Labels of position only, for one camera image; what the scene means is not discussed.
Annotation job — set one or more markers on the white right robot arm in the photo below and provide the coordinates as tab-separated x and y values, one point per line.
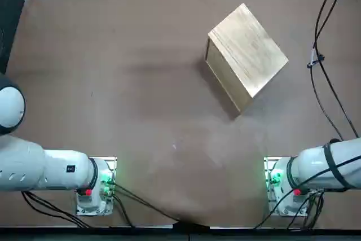
310	164

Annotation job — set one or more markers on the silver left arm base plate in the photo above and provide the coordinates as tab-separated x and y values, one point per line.
111	160

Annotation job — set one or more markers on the wooden box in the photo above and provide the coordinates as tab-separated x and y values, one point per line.
248	49

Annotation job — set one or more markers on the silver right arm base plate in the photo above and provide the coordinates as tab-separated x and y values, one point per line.
268	164

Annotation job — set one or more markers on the black equipment case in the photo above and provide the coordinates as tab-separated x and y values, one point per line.
8	12

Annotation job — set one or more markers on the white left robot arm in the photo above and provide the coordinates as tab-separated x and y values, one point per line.
56	167

